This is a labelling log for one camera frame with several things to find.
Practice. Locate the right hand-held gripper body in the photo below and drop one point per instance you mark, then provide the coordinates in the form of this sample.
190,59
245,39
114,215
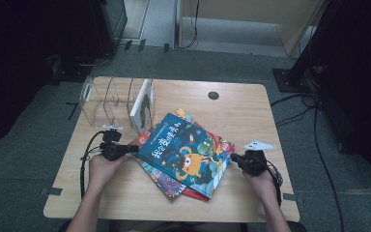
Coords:
254,161

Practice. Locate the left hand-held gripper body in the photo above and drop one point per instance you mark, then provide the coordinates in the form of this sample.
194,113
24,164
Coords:
111,151

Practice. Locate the white caterpillar picture book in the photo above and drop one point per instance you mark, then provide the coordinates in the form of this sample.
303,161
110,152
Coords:
140,109

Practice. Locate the clear acrylic book rack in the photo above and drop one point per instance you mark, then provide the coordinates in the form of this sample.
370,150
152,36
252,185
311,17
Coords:
93,112

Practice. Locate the light blue animal faces book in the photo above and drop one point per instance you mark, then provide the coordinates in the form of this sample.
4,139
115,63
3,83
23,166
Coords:
165,185

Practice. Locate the dark blue monster picture book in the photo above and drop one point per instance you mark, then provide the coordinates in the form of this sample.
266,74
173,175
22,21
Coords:
186,151

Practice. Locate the person's left hand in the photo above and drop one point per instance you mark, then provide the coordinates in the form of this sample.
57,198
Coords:
103,170

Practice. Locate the person's right hand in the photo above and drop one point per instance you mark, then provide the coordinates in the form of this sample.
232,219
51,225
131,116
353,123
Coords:
262,183

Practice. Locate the grey tape strip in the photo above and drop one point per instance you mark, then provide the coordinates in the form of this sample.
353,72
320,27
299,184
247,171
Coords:
52,191
293,197

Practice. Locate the dark stand base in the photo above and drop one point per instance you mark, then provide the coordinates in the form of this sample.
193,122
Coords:
71,69

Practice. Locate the black metal stand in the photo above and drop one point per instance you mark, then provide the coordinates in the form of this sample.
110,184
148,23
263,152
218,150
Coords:
298,71

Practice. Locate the black equipment cabinet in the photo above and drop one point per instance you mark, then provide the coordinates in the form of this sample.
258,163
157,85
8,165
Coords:
109,25

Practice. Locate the beige wooden furniture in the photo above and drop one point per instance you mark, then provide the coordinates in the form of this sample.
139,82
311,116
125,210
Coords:
254,9

